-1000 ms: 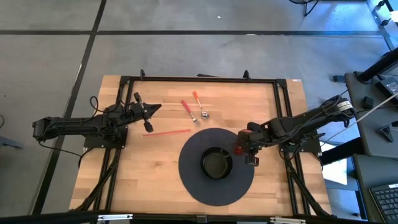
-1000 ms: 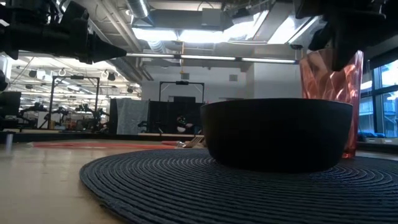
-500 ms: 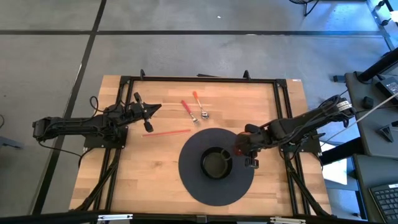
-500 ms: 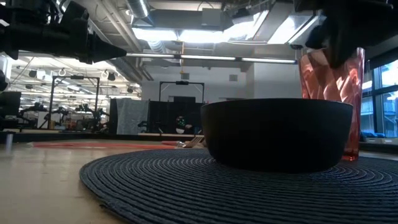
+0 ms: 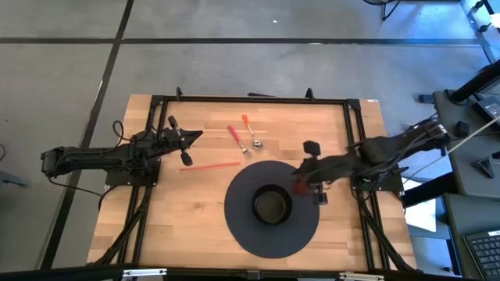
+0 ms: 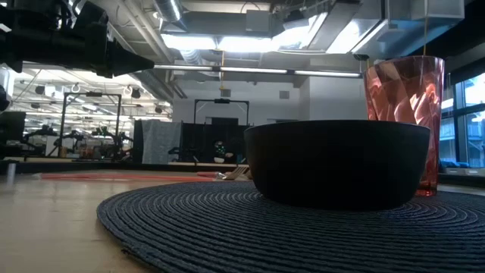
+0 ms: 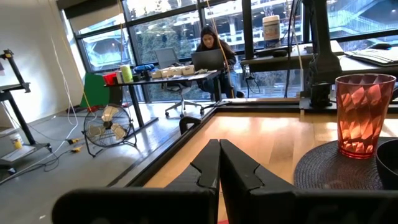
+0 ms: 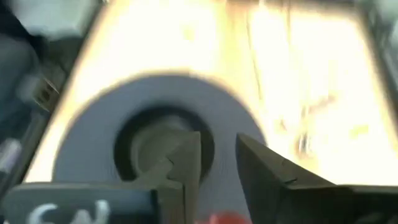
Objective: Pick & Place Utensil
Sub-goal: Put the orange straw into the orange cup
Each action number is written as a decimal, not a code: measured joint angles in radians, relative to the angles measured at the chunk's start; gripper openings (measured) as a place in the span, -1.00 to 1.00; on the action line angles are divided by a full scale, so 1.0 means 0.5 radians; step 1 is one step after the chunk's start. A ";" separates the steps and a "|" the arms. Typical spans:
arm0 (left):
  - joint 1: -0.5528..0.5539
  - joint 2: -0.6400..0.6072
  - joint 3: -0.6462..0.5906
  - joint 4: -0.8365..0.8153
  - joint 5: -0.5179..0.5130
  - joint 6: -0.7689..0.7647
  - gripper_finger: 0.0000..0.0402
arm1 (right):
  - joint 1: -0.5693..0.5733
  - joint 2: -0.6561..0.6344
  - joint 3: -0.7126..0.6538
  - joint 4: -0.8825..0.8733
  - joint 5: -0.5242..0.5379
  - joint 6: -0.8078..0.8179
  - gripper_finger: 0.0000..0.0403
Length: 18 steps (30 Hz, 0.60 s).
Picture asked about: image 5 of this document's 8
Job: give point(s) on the black triangular stand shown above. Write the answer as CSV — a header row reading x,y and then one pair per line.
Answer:
x,y
485,164

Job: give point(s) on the black rig crossbar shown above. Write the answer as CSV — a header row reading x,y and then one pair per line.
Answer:
x,y
58,274

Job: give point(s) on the white rod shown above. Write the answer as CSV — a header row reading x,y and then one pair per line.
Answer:
x,y
472,136

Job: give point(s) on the black metal table frame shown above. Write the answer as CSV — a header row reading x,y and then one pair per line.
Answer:
x,y
254,99

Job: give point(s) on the black power adapter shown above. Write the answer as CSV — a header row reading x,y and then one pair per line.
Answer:
x,y
488,107

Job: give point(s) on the black bowl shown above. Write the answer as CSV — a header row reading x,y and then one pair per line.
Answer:
x,y
272,205

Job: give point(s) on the red faceted plastic tumbler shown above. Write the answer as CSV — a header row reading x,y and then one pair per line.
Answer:
x,y
301,188

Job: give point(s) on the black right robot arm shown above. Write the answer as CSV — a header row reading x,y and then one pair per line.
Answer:
x,y
375,150

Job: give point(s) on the black diagonal post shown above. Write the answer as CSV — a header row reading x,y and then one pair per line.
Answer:
x,y
476,81

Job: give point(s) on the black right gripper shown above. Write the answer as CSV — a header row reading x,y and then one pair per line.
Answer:
x,y
320,171

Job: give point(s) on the silver metal bracket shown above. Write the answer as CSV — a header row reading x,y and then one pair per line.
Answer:
x,y
361,276
144,272

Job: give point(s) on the red drinking straw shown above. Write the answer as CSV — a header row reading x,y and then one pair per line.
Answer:
x,y
209,167

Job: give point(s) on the black keyboard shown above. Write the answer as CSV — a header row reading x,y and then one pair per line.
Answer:
x,y
486,253

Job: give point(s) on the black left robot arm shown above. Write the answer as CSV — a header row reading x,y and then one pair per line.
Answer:
x,y
97,158

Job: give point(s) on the grey side desk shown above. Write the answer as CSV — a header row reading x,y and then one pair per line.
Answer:
x,y
465,164
457,226

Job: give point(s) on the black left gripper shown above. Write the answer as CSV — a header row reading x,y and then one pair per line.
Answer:
x,y
172,138

